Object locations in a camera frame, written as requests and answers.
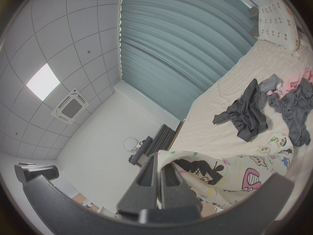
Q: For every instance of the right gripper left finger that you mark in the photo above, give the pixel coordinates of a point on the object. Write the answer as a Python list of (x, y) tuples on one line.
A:
[(139, 192)]

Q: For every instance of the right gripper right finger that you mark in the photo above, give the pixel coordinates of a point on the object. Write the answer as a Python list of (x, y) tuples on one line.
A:
[(176, 194)]

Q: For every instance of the white printed pyjama top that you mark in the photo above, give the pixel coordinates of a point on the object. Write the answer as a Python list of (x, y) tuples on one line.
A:
[(244, 165)]

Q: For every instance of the black garment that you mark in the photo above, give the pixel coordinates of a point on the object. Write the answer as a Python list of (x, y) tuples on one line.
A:
[(247, 111)]

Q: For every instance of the bed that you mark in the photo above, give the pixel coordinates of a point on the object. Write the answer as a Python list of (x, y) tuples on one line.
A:
[(220, 94)]

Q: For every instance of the light grey garment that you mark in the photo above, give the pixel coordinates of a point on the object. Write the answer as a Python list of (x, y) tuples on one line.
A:
[(270, 83)]

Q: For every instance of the dark grey garment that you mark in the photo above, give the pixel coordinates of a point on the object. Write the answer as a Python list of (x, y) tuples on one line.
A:
[(295, 111)]

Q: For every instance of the square ceiling light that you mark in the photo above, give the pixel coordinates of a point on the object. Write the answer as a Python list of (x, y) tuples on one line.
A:
[(43, 81)]

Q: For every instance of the blue-green curtain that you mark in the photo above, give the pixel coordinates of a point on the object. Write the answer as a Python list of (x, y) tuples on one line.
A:
[(171, 45)]

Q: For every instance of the pink garment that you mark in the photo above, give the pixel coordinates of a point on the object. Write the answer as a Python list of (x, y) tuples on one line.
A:
[(293, 83)]

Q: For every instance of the grey bedside table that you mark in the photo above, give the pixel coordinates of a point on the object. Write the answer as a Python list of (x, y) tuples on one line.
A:
[(254, 29)]

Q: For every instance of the white printed pillow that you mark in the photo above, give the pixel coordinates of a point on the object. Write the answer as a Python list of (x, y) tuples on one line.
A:
[(276, 23)]

